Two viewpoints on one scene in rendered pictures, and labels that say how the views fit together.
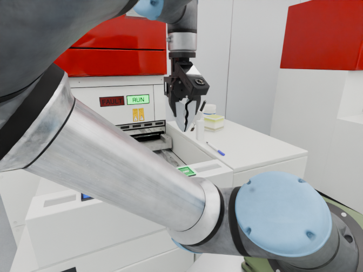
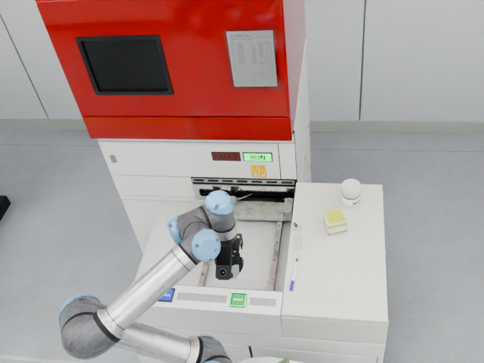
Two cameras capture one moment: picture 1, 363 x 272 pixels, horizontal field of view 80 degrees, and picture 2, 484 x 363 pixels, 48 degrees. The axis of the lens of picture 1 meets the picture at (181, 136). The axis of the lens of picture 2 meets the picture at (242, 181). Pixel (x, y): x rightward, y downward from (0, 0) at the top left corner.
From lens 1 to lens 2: 146 cm
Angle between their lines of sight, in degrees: 42
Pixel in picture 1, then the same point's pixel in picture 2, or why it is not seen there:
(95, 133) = (124, 340)
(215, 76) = not seen: outside the picture
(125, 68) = (236, 135)
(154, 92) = (279, 151)
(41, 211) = not seen: hidden behind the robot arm
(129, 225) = (189, 322)
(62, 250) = (147, 321)
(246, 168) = (296, 316)
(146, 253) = not seen: hidden behind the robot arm
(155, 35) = (273, 103)
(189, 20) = (220, 227)
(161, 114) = (289, 173)
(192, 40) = (225, 236)
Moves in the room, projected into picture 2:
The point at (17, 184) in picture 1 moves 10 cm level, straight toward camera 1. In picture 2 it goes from (140, 210) to (140, 226)
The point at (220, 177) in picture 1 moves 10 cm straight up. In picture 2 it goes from (266, 317) to (263, 300)
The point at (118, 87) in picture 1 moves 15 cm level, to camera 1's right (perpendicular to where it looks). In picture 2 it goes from (232, 144) to (265, 155)
